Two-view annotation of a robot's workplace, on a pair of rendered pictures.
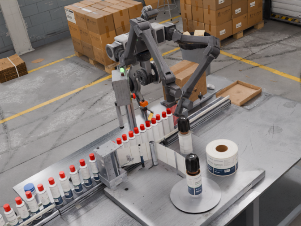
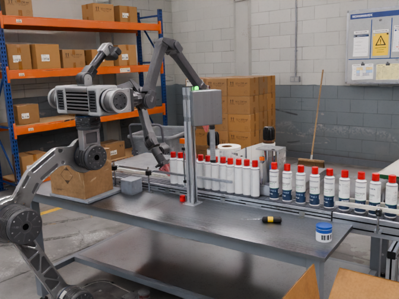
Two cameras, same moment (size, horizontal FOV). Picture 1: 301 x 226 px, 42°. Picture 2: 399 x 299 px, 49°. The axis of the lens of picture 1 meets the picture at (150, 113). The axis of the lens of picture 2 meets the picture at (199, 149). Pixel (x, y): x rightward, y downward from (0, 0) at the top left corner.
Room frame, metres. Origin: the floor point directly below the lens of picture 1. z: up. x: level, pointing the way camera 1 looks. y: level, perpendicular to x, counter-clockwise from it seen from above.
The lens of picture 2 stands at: (3.17, 2.42, 1.63)
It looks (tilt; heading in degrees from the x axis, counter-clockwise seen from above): 11 degrees down; 251
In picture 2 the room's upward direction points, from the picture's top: 2 degrees counter-clockwise
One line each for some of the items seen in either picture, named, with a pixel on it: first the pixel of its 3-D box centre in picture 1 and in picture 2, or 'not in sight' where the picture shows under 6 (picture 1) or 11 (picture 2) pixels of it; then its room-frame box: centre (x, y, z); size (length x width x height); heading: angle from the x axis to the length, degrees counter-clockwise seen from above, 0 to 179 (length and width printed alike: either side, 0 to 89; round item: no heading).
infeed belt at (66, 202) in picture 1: (152, 146); (200, 190); (2.34, 0.02, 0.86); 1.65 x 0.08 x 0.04; 126
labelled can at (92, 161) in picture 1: (94, 167); (274, 181); (2.05, 0.42, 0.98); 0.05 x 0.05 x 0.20
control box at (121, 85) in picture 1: (122, 87); (204, 107); (2.34, 0.16, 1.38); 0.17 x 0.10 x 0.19; 1
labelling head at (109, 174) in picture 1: (109, 164); (270, 170); (2.01, 0.31, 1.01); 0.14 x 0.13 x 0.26; 126
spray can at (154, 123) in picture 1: (155, 130); not in sight; (2.36, -0.01, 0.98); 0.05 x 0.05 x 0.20
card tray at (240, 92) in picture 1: (238, 92); not in sight; (2.93, -0.78, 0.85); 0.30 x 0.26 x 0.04; 126
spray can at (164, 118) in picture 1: (165, 123); (180, 168); (2.42, -0.10, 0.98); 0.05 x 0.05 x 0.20
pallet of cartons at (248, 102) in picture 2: not in sight; (231, 123); (0.53, -3.61, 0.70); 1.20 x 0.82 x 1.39; 126
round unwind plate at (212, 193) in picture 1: (195, 194); not in sight; (1.75, -0.19, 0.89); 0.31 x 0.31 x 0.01
